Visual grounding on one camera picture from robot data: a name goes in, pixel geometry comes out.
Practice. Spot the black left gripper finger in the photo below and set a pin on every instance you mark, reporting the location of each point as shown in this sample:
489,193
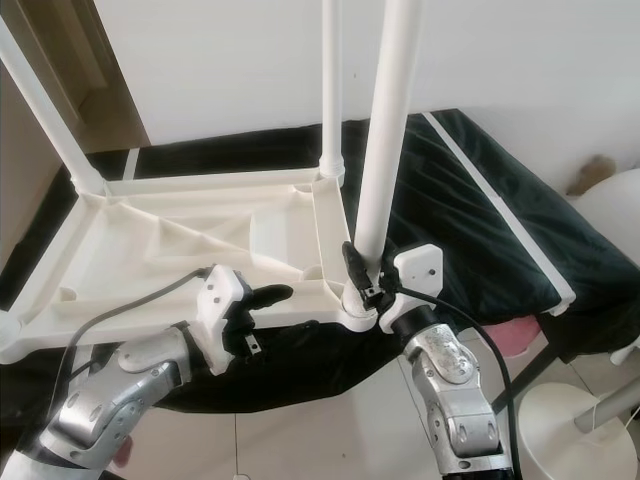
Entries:
270,296

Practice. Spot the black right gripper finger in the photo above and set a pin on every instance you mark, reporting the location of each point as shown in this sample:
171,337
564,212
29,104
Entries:
357,266

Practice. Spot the white plastic children table top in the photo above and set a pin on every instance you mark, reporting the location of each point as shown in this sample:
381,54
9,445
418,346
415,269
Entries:
210,215

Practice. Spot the white plastic table leg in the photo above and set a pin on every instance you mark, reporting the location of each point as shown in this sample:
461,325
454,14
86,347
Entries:
50,116
332,80
387,120

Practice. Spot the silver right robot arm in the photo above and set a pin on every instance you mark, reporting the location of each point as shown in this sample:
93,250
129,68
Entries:
455,400

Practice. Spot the black table cloth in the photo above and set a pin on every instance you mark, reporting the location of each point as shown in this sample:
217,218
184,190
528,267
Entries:
440,200

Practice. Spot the black metal table leg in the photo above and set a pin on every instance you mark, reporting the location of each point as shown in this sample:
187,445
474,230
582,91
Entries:
530,372

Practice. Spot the brown object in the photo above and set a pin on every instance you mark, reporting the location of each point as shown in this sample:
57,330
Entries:
593,175

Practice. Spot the white rounded plastic appliance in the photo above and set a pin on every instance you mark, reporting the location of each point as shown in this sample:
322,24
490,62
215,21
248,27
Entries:
610,210

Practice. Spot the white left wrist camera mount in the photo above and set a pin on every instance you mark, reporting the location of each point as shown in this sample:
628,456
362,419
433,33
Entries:
220,310

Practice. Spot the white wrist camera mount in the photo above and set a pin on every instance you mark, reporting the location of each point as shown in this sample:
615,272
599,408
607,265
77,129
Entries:
418,270
220,310

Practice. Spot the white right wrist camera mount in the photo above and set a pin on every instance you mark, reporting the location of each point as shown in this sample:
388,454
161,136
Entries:
418,270

